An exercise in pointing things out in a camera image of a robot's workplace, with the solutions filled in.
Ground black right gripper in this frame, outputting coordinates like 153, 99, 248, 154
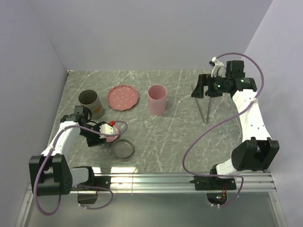
191, 74, 230, 98

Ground silver metal tongs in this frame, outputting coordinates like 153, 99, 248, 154
194, 98, 211, 124

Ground pink round lid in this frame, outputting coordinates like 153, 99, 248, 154
104, 124, 120, 143

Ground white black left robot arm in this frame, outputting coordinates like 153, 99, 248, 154
29, 105, 106, 196

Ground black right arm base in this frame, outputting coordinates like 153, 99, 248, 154
190, 176, 236, 206

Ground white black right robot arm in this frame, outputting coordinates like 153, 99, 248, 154
191, 57, 279, 189

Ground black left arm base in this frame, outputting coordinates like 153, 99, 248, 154
77, 176, 111, 204

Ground grey round lid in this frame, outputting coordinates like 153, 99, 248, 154
112, 139, 134, 159

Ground grey cylindrical container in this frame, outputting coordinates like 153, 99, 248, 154
78, 90, 105, 120

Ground pink cylindrical container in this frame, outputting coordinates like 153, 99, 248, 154
148, 85, 168, 116

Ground pink dotted plate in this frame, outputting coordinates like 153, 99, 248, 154
107, 84, 139, 111

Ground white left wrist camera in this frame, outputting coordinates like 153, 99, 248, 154
99, 123, 118, 137

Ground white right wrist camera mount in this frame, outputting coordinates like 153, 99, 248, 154
209, 57, 225, 77

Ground aluminium rail frame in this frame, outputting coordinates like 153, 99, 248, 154
26, 70, 277, 227

